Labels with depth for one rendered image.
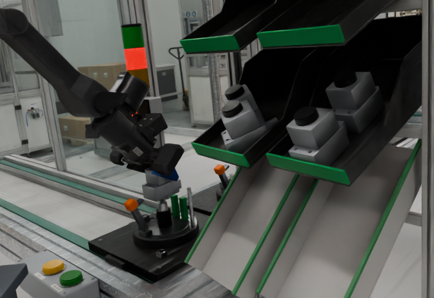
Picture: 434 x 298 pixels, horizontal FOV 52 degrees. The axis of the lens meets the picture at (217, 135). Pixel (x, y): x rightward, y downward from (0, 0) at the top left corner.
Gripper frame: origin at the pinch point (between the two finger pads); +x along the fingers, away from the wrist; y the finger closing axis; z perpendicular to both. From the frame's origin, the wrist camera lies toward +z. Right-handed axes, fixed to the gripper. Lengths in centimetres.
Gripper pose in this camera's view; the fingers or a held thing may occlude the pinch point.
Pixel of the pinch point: (160, 168)
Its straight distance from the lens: 93.6
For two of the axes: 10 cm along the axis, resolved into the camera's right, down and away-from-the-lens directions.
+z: 4.6, -8.0, 3.8
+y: -7.2, -0.8, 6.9
